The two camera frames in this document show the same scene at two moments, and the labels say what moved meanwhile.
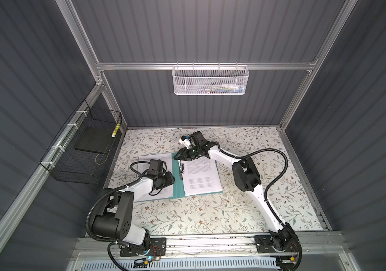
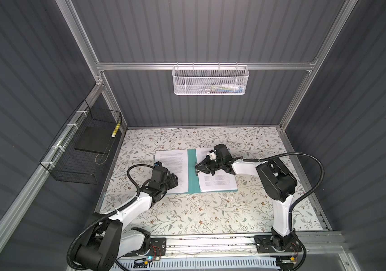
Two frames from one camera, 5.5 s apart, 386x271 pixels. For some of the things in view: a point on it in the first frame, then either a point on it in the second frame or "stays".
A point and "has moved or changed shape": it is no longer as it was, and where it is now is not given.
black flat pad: x=96 y=139 stays
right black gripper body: x=194 y=152 -> x=218 y=164
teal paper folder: x=178 y=184 -> x=193 y=184
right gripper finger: x=183 y=154 -> x=207 y=166
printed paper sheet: x=166 y=191 has moved or changed shape
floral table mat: x=235 y=209 stays
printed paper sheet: x=200 y=175 has moved or changed shape
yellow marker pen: x=114 y=131 stays
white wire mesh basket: x=210 y=80 stays
